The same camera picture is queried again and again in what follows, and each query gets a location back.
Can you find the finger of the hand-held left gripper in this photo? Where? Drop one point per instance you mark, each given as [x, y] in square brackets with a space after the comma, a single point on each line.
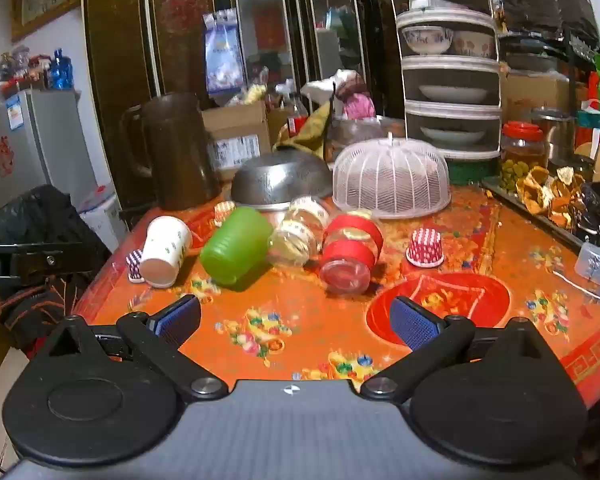
[44, 260]

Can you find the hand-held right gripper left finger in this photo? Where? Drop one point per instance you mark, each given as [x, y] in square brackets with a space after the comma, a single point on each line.
[175, 319]

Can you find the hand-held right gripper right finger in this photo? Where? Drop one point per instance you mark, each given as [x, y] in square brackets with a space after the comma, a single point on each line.
[414, 325]

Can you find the purple white paper baking cup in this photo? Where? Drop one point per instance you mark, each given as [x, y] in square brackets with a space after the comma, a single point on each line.
[134, 266]

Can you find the red white paper baking cup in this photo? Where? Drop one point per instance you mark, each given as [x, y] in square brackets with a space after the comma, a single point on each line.
[224, 212]
[425, 247]

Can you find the green plastic cup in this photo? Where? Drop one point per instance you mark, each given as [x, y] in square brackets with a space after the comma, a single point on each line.
[235, 247]

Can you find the red banded glass cup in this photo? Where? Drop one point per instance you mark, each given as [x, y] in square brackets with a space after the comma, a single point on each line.
[350, 250]

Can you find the clear patterned glass cup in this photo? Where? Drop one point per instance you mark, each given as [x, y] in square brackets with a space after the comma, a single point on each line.
[297, 235]

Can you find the black plastic bag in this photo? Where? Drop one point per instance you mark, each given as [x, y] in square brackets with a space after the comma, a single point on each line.
[39, 215]

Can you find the dark patterned cloth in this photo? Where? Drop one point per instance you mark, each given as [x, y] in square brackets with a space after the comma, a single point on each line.
[39, 310]

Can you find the white plastic bin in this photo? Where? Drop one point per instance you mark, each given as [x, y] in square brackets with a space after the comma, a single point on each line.
[99, 220]

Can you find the grey refrigerator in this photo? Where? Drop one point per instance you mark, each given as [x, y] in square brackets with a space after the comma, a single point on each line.
[29, 155]

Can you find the white mesh food cover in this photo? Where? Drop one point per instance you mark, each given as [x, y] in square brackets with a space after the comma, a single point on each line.
[391, 180]

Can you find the brown plastic pitcher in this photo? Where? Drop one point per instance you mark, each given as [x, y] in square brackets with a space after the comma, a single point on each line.
[177, 155]

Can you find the steel bowl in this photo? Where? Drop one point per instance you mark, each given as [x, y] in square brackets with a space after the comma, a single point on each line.
[280, 180]

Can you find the tray of dried peels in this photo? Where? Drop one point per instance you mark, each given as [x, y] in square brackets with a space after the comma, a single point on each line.
[550, 200]

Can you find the blue water bottle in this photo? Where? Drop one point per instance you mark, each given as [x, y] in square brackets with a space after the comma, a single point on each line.
[61, 71]

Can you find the clear plastic hook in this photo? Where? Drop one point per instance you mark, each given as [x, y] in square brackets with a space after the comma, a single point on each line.
[594, 260]

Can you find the cardboard box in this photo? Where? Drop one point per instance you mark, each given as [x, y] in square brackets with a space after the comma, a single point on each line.
[237, 137]

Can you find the white plate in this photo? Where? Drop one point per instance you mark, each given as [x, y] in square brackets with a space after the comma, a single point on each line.
[452, 135]
[452, 93]

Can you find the red lid glass jar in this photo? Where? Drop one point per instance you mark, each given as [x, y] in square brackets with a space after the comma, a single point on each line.
[520, 152]

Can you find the olive yellow cloth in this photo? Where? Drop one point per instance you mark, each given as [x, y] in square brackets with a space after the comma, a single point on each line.
[305, 132]

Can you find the pink cloth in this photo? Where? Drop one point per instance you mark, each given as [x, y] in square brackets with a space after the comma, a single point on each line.
[359, 106]

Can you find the red label bottle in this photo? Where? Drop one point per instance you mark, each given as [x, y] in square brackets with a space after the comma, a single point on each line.
[296, 117]

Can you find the dark wooden wardrobe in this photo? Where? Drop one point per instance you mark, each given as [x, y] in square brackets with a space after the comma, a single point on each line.
[119, 35]

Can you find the steel canister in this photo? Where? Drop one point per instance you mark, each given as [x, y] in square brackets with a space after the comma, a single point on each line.
[555, 132]

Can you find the tiered dish cover rack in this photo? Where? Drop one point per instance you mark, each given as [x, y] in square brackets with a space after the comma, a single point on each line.
[447, 67]

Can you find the blue white plastic bag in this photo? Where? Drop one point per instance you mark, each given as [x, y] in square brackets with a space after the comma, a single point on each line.
[223, 55]

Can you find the blue patterned bowl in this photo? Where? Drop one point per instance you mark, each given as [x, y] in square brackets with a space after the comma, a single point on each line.
[426, 39]

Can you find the beige patterned bowl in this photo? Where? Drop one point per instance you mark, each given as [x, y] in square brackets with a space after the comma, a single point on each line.
[475, 44]

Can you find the black quilted bag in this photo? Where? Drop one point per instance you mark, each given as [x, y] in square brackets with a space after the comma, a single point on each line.
[545, 0]

